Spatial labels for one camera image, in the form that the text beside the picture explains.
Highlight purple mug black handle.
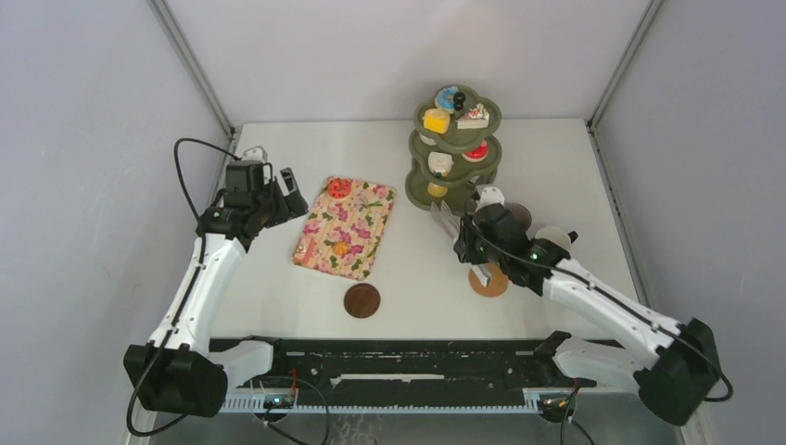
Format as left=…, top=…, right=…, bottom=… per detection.
left=504, top=203, right=532, bottom=230

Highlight silver metal tongs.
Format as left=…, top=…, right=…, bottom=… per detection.
left=430, top=201, right=492, bottom=290

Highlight dark cup white interior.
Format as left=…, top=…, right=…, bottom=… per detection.
left=535, top=226, right=578, bottom=251

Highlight floral dessert tray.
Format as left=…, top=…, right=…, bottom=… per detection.
left=292, top=176, right=398, bottom=282

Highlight yellow cream cake ball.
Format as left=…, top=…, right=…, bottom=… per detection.
left=426, top=183, right=449, bottom=198

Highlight red glazed flower donut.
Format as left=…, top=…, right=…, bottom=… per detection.
left=462, top=140, right=489, bottom=162

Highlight white swirl roll cake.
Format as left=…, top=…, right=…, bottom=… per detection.
left=427, top=151, right=454, bottom=178

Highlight white chocolate-striped donut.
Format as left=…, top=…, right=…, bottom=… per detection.
left=419, top=134, right=436, bottom=146

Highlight triangular fruit cake slice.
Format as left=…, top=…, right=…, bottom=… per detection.
left=456, top=103, right=490, bottom=131

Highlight dark wooden coaster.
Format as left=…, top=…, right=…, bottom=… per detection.
left=343, top=283, right=381, bottom=319

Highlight yellow swirl roll cake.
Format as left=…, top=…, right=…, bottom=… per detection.
left=422, top=108, right=451, bottom=134

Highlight blue glazed donut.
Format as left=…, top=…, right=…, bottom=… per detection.
left=434, top=85, right=465, bottom=114

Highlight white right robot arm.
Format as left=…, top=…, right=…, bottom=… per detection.
left=431, top=184, right=733, bottom=426

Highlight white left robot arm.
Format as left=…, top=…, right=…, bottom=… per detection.
left=123, top=146, right=308, bottom=417

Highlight woven rattan coaster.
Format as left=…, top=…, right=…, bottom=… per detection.
left=468, top=263, right=509, bottom=298

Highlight pink layered cake slice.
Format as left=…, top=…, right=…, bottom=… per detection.
left=293, top=238, right=313, bottom=264

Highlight coral sprinkled donut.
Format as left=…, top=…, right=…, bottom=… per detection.
left=326, top=177, right=353, bottom=200

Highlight green three-tier stand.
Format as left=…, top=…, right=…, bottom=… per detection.
left=405, top=83, right=502, bottom=215

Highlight white slotted cable duct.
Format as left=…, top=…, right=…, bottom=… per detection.
left=219, top=393, right=542, bottom=414

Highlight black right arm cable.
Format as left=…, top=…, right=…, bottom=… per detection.
left=460, top=214, right=734, bottom=404

